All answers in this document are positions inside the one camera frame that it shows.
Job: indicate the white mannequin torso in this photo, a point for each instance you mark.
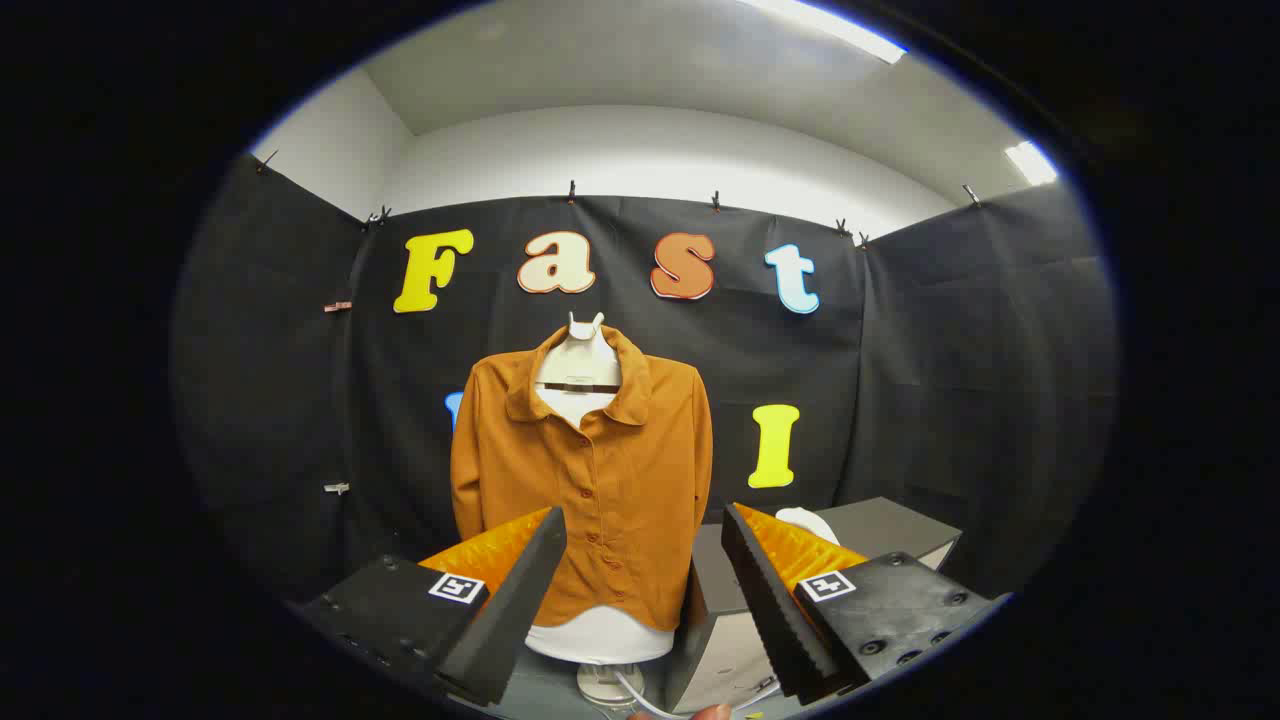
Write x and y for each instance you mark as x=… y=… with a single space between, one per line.
x=585 y=355

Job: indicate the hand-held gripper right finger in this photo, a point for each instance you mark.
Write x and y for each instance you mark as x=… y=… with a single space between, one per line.
x=770 y=610

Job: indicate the long ceiling light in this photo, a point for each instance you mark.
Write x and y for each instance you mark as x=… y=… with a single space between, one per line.
x=830 y=25

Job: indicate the brown button-up shirt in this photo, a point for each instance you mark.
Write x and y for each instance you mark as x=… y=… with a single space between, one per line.
x=630 y=500

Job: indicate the black backdrop cloth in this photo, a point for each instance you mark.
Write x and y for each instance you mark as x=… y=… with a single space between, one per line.
x=950 y=400

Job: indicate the grey table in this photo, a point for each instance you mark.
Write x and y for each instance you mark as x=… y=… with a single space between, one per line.
x=725 y=640

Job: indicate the white garment steamer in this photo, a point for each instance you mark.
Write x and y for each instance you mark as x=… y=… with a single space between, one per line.
x=805 y=522

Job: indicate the short ceiling light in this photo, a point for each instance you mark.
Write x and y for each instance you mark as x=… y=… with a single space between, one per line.
x=1032 y=162

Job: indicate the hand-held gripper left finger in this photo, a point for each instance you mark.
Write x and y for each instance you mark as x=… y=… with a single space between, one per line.
x=505 y=610

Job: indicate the white mannequin stand base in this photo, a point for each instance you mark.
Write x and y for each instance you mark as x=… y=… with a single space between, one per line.
x=605 y=685

